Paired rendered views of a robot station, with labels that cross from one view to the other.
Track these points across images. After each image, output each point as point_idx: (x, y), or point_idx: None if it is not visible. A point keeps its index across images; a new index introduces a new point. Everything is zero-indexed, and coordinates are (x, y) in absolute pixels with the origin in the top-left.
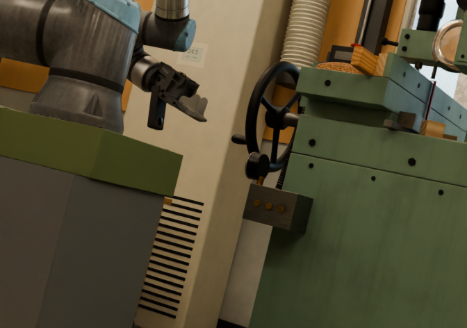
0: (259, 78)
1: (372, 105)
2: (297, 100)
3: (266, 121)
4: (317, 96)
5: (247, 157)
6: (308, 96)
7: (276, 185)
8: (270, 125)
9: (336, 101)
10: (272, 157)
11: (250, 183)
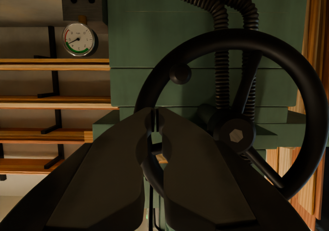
0: (148, 180)
1: (119, 111)
2: (297, 176)
3: (217, 121)
4: (106, 119)
5: (63, 46)
6: (107, 122)
7: (216, 18)
8: (222, 114)
9: (116, 116)
10: (247, 60)
11: (63, 20)
